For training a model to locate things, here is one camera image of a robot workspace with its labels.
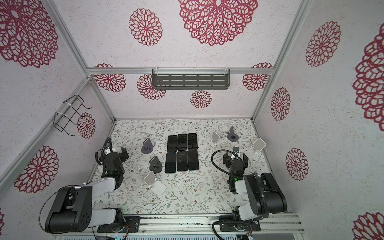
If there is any far right white stand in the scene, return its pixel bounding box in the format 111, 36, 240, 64
244, 138, 267, 161

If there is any rear grey round stand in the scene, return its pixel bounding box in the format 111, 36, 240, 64
227, 126, 239, 142

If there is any grey slotted wall shelf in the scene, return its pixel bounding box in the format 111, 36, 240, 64
152, 69, 230, 90

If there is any purple round phone stand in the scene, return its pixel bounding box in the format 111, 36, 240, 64
141, 138, 156, 154

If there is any dark grey round stand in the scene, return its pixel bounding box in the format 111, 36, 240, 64
149, 156, 163, 174

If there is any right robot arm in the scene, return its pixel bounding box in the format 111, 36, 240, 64
223, 152, 288, 222

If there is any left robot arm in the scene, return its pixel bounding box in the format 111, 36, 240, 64
40, 147, 129, 234

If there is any rear right phone stand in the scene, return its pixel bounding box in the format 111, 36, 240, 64
210, 131, 221, 146

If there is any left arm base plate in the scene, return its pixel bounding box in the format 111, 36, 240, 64
97, 217, 141, 233

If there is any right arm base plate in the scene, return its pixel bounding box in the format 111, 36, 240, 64
219, 216, 261, 232

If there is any white phone stand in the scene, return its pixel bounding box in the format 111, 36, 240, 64
144, 171, 167, 196

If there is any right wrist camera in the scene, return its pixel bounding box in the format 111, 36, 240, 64
233, 147, 240, 157

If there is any right black corrugated cable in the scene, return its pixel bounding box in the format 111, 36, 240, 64
210, 149, 271, 240

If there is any black wire wall rack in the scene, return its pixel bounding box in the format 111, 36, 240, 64
53, 95, 92, 137

